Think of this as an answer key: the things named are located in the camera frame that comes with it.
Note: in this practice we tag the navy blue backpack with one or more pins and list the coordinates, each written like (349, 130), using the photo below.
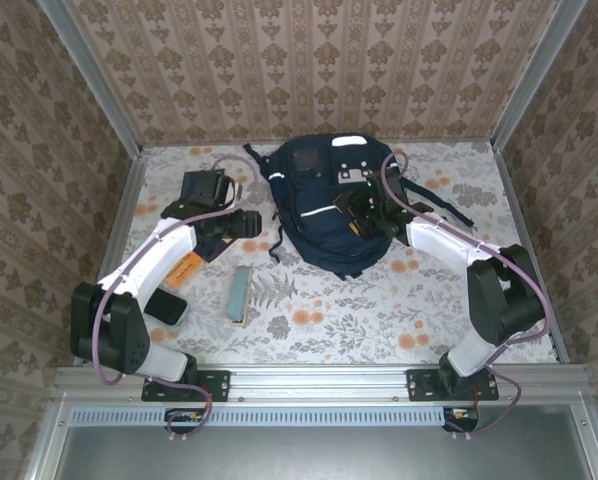
(319, 235)

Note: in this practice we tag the orange sunset cover book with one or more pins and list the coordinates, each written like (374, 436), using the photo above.
(181, 275)

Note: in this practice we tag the light blue pencil case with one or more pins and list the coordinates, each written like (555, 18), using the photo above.
(240, 295)

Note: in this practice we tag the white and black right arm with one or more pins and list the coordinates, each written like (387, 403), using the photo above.
(444, 240)

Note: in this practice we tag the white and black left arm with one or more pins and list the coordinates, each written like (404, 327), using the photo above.
(149, 260)

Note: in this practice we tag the floral table cover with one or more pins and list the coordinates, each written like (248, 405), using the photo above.
(354, 320)

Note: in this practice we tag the black rounded case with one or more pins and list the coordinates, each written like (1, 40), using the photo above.
(165, 307)

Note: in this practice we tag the grey metal panel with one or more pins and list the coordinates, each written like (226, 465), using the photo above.
(319, 455)

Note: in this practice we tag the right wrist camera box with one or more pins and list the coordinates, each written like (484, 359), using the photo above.
(393, 192)

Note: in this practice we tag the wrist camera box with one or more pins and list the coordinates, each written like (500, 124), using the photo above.
(393, 192)
(204, 189)

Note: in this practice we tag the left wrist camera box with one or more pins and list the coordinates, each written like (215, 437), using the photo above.
(204, 189)

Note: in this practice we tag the aluminium frame side rail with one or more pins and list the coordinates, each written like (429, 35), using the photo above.
(529, 240)
(121, 225)

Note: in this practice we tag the aluminium mounting rail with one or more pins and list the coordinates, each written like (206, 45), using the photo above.
(319, 382)

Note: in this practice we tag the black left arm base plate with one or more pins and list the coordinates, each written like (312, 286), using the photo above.
(219, 385)

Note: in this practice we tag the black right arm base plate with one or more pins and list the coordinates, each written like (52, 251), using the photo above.
(419, 385)

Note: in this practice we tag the aluminium frame post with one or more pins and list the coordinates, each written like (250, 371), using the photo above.
(91, 80)
(539, 75)

